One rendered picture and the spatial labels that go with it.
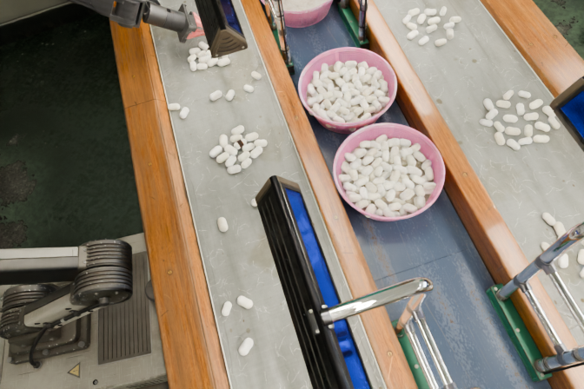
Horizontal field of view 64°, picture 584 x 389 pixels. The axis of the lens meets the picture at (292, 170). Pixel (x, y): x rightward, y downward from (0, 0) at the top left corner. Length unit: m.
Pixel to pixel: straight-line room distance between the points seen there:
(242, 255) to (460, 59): 0.81
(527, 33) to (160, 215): 1.11
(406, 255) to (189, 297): 0.51
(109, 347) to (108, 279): 0.34
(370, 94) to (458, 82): 0.24
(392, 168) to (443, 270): 0.27
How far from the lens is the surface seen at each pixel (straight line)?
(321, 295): 0.69
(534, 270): 0.94
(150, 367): 1.40
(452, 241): 1.20
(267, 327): 1.06
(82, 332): 1.47
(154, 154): 1.27
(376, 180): 1.16
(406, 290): 0.68
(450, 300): 1.15
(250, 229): 1.13
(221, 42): 1.00
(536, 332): 1.11
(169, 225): 1.16
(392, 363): 1.02
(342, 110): 1.27
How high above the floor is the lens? 1.77
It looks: 61 degrees down
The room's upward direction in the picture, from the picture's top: 11 degrees counter-clockwise
